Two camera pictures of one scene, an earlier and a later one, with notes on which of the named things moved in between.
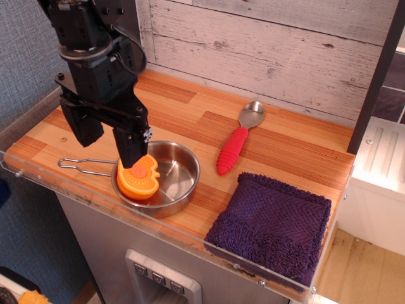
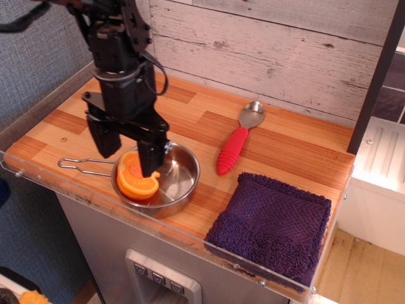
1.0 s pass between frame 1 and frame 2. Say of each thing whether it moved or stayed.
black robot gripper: moved
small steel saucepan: stayed
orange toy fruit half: stayed
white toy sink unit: stayed
